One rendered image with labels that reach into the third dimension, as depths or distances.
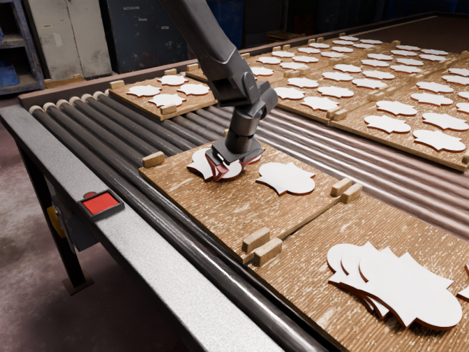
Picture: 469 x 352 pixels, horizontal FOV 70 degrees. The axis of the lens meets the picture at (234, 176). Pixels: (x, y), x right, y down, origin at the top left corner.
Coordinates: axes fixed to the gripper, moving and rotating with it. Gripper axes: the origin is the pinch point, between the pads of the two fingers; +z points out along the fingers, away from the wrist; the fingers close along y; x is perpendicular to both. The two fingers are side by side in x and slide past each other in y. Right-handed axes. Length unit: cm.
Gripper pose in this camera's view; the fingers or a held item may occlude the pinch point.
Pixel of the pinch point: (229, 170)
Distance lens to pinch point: 81.7
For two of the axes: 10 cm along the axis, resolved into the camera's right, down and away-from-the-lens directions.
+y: -7.5, 4.0, -5.3
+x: 6.3, 6.8, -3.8
